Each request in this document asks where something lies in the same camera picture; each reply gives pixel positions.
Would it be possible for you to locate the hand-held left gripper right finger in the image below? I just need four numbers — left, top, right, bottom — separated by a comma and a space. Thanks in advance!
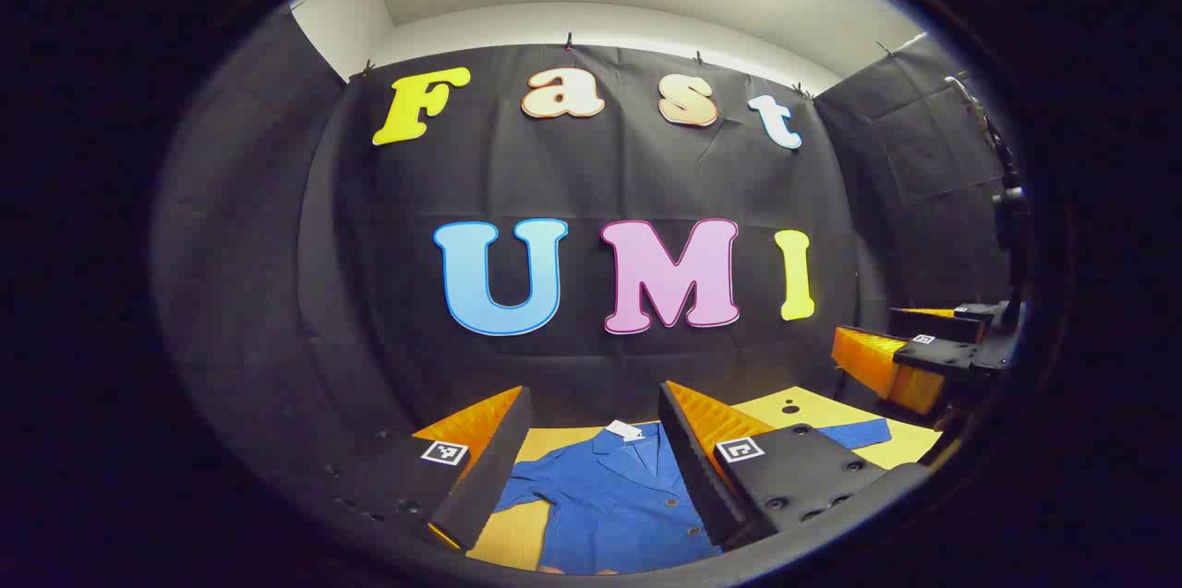
657, 380, 932, 552

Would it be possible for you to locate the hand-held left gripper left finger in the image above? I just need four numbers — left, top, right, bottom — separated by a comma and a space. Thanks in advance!
309, 385, 535, 552

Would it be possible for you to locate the blue corduroy jacket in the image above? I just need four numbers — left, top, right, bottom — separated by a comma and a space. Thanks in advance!
494, 419, 892, 576

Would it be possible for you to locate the black backdrop cloth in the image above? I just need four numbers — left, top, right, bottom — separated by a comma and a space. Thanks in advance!
152, 6, 1017, 497

